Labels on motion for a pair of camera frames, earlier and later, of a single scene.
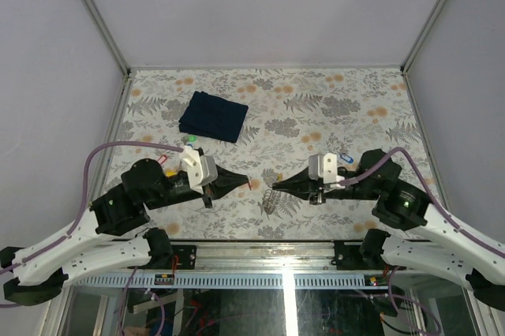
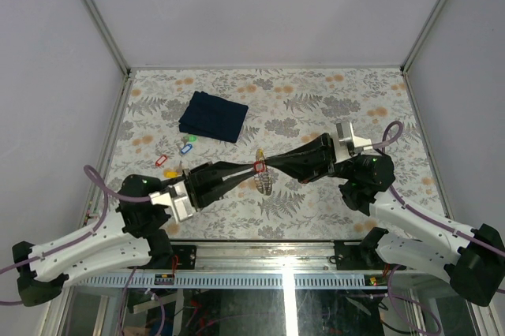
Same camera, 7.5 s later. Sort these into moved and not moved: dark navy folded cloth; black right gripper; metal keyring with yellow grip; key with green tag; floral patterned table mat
Moved: black right gripper; metal keyring with yellow grip
Not moved: floral patterned table mat; key with green tag; dark navy folded cloth
